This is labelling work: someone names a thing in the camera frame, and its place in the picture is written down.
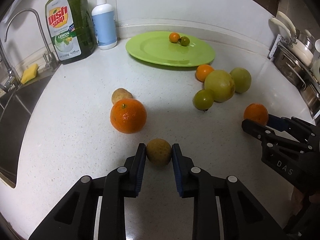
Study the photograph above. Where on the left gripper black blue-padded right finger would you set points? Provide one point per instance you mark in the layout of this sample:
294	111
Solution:
223	207

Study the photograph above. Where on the steel sink basin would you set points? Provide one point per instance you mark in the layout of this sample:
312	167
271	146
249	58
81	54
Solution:
16	108

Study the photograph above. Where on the metal pot rack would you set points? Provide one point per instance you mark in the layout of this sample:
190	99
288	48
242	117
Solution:
311	94

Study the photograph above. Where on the chrome sink tap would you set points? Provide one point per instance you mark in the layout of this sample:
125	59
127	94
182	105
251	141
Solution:
13	76

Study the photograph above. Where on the large yellow-green fruit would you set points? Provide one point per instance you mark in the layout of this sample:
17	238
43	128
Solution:
221	84

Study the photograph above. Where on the brown round fruit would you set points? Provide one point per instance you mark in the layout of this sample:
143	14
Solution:
158	152

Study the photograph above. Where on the white blue pump bottle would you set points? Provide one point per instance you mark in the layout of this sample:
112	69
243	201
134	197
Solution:
104	24

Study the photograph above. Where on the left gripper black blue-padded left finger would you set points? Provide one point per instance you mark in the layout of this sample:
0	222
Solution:
95	205

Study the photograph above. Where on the small orange near plate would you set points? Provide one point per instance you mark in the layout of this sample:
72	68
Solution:
203	71

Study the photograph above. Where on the small green fruit on plate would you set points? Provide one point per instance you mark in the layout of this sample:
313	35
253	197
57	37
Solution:
184	41

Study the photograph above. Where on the white pan with handles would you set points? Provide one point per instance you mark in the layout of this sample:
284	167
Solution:
293	44

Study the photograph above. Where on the yellow-green round fruit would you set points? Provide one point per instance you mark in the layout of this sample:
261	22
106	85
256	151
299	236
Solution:
242	79

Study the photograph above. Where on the green plate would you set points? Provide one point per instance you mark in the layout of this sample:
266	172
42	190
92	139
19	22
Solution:
155	47

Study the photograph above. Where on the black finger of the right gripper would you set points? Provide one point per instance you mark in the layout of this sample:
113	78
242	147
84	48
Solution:
268	136

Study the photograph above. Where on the large orange mandarin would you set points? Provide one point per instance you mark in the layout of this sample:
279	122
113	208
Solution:
128	116

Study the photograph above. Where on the steel pot on rack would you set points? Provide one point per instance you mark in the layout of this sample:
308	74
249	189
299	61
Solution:
291	67

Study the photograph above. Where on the small orange on plate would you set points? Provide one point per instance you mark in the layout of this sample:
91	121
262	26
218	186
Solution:
174	37

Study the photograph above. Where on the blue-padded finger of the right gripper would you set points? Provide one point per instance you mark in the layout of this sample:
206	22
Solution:
294	126

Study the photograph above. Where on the white ceramic pot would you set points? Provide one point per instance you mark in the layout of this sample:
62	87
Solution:
316	63

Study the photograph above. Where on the yellow sponge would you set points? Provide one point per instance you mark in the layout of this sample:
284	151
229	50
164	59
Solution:
29	73

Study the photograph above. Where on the green dish soap bottle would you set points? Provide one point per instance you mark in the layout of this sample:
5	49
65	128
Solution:
70	28

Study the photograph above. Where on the steel pot with lid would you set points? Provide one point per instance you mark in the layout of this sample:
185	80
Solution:
306	38

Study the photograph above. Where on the brown fruit beside mandarin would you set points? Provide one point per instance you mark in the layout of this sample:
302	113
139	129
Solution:
120	94

